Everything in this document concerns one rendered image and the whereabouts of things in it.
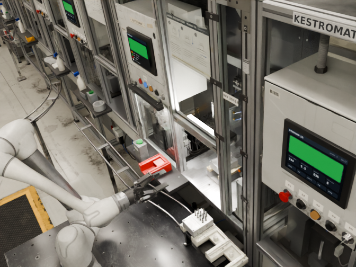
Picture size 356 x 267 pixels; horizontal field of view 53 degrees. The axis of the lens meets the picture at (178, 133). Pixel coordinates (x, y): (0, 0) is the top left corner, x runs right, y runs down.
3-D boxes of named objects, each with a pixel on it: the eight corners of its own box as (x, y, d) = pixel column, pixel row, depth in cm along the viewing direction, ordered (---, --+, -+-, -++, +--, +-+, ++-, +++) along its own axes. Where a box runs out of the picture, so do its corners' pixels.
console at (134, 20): (127, 81, 217) (110, 4, 190) (167, 65, 229) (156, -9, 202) (163, 108, 188) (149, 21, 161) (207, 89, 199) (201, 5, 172)
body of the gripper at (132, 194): (131, 209, 173) (148, 200, 176) (127, 197, 168) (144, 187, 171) (124, 200, 178) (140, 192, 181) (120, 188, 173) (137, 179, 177)
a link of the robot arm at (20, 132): (80, 243, 204) (96, 214, 221) (101, 240, 196) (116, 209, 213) (-20, 143, 170) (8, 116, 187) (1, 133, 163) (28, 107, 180)
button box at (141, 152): (135, 156, 232) (132, 141, 225) (145, 150, 235) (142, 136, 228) (141, 162, 227) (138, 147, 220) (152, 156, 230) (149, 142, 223)
